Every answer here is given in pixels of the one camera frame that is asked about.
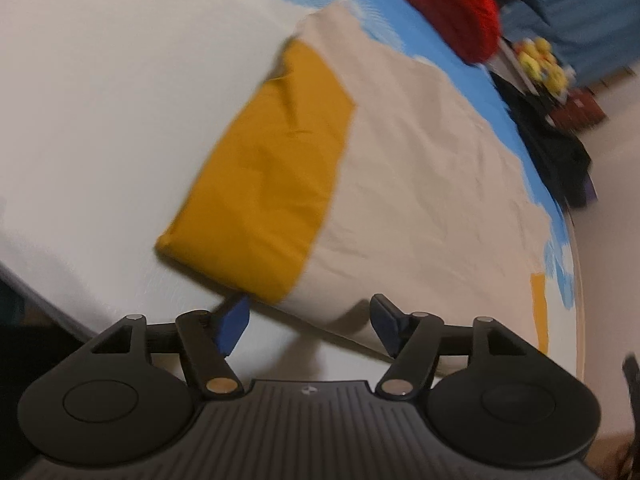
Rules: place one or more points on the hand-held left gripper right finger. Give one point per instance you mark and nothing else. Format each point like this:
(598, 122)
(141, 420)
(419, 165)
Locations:
(387, 321)

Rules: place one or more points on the red knitted cloth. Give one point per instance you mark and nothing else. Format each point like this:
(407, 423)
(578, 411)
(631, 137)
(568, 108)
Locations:
(450, 5)

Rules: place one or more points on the yellow plush toys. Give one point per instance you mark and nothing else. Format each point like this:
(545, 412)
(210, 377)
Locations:
(542, 65)

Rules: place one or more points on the teal blue cloth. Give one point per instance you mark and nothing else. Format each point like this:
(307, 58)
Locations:
(575, 10)

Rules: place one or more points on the black cloth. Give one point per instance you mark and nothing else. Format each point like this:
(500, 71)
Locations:
(555, 150)

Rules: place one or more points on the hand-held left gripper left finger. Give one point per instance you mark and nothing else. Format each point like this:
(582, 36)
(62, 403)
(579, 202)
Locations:
(234, 325)

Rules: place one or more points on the blue and white bed sheet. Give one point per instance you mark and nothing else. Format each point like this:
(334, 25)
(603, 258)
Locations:
(395, 20)

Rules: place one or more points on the brown box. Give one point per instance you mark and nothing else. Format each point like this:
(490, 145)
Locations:
(580, 110)

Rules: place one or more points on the beige and mustard garment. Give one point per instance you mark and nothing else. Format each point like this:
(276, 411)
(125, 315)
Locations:
(425, 185)

